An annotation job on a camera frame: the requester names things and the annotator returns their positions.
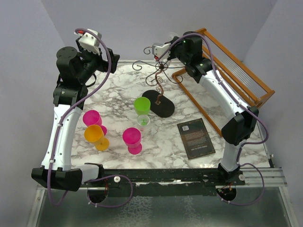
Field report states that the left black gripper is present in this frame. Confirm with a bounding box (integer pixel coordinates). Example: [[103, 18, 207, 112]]
[[76, 38, 119, 83]]

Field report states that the green plastic wine glass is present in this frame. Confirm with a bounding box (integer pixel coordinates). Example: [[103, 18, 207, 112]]
[[134, 97, 151, 116]]

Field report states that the clear wine glass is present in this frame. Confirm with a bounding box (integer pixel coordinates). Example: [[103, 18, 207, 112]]
[[137, 115, 151, 138], [168, 32, 180, 44]]

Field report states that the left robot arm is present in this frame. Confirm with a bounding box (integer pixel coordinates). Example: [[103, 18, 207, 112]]
[[31, 38, 120, 192]]

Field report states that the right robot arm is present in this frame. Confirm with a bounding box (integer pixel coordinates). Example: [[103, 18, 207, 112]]
[[157, 32, 259, 185]]

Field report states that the metal wine glass rack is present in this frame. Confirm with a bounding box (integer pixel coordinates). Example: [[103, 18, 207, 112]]
[[132, 46, 183, 118]]

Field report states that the pink wine glass left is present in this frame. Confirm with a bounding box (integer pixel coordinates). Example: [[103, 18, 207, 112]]
[[82, 110, 107, 135]]

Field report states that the pink wine glass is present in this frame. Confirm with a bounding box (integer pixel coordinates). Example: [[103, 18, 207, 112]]
[[123, 127, 142, 155], [82, 110, 107, 135]]

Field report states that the orange plastic wine glass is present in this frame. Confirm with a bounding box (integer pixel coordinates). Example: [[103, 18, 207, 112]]
[[84, 125, 109, 151]]

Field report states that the pink wine glass front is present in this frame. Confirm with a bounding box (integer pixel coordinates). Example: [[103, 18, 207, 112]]
[[123, 127, 142, 155]]

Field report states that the wooden dish rack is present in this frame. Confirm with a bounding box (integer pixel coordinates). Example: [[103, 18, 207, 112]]
[[172, 28, 275, 137]]

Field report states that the black book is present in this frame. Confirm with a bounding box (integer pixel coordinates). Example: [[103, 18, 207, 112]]
[[177, 118, 215, 160]]

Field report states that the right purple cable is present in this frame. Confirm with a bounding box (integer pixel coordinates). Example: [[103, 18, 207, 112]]
[[156, 33, 270, 206]]

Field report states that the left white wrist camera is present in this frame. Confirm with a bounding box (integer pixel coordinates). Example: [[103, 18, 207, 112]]
[[75, 29, 102, 56]]

